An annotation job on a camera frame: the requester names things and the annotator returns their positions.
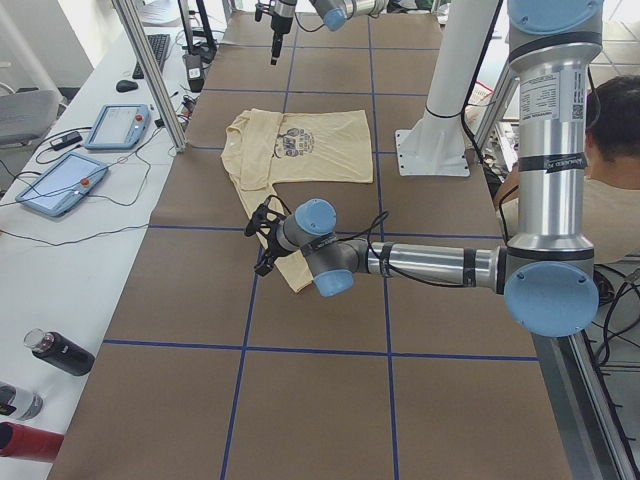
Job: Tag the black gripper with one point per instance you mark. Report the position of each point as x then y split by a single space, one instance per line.
270 243
278 20

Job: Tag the cream long-sleeve graphic shirt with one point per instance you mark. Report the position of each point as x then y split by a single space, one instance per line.
264 149

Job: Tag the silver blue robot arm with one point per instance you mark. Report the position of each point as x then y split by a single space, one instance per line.
334 14
544 272

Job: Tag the black computer mouse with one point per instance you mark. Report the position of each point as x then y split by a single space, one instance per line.
124 86

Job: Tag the far blue teach pendant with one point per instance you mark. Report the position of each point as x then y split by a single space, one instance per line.
118 127

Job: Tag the blue teach pendant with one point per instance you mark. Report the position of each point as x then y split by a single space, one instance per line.
118 127
62 186

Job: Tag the near blue teach pendant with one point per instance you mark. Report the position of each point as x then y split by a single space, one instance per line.
62 186

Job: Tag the black water bottle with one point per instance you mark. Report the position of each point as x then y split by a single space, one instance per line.
59 351

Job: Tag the clear water bottle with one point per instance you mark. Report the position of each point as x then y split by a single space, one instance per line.
18 403

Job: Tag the red bottle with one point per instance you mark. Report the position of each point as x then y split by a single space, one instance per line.
28 443

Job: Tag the aluminium frame post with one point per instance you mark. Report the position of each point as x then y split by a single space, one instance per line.
138 39

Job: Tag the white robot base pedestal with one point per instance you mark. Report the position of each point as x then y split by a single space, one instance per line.
435 146

